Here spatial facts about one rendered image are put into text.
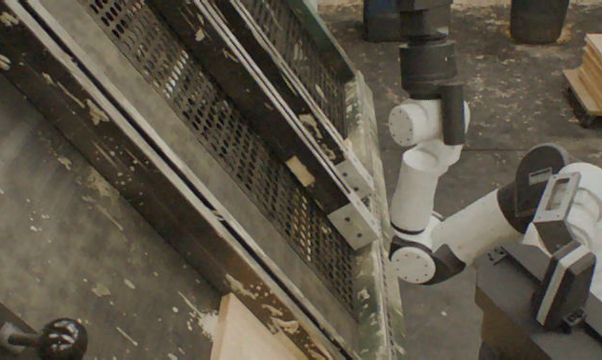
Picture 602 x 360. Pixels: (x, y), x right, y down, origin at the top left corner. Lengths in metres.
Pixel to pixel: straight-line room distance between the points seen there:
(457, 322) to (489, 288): 2.26
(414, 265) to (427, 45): 0.38
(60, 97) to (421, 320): 2.07
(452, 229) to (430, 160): 0.13
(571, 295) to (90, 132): 0.62
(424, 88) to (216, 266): 0.41
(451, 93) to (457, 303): 1.85
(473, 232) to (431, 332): 1.55
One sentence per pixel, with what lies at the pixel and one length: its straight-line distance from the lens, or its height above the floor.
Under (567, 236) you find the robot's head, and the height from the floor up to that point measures 1.42.
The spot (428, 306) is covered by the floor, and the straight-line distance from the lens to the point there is 2.77.
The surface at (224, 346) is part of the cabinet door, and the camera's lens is 0.91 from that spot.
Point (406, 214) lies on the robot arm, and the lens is 1.15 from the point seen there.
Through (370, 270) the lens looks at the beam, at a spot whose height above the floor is 0.90.
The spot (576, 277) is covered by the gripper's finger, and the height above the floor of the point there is 1.63.
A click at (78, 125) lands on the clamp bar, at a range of 0.87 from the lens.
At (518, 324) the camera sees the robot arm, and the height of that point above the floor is 1.58.
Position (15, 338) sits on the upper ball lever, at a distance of 0.59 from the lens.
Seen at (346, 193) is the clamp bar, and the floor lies 1.05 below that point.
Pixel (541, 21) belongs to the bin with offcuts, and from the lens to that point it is 5.36.
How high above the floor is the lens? 1.89
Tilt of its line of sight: 33 degrees down
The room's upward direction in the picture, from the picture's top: 3 degrees counter-clockwise
